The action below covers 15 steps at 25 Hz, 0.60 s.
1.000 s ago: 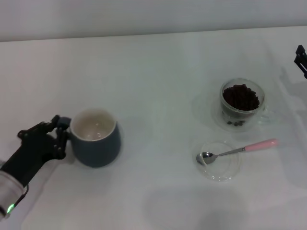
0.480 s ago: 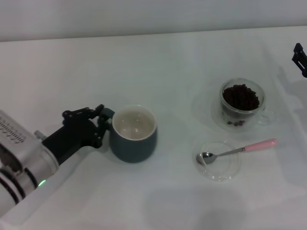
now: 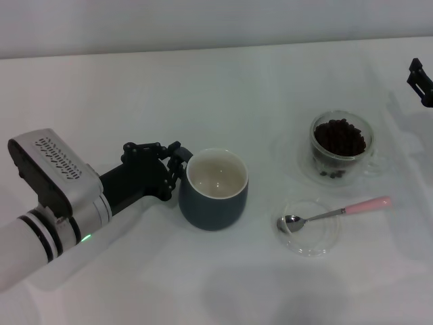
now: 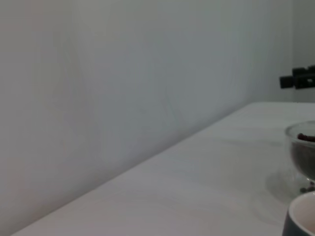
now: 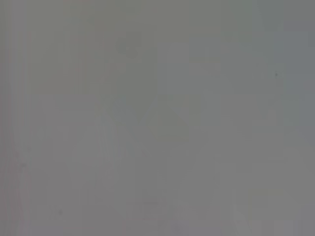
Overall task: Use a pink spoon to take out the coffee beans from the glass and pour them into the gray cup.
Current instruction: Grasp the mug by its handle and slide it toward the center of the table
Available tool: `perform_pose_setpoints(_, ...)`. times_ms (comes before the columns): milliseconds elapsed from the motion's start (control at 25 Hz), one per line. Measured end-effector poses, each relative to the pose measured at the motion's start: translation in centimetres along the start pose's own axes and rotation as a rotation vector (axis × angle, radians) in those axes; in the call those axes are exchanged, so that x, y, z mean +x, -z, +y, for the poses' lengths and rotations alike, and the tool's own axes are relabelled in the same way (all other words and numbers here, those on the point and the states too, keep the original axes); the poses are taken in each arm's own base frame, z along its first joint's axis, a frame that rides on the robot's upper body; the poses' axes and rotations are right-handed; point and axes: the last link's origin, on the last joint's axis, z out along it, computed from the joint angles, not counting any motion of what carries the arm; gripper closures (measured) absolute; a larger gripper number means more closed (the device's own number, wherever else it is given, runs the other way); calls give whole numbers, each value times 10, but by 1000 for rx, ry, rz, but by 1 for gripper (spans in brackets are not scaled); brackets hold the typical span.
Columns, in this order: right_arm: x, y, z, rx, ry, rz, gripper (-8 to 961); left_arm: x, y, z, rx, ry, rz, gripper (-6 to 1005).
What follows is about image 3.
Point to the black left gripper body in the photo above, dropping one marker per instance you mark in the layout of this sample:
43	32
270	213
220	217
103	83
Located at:
135	183

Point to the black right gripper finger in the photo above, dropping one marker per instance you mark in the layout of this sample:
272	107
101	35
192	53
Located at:
424	84

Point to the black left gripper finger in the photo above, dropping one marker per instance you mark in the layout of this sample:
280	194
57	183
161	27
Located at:
172	172
145	147

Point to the dark teal ceramic mug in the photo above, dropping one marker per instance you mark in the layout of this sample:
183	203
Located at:
216	210

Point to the glass cup of coffee beans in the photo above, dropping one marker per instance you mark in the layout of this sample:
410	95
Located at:
338	137

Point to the clear double-walled glass cup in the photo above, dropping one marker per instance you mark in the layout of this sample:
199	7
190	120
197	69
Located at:
338	163

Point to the small clear glass dish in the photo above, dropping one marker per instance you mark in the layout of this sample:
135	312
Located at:
314	241

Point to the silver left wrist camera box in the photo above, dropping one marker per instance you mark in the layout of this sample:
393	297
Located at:
50	169

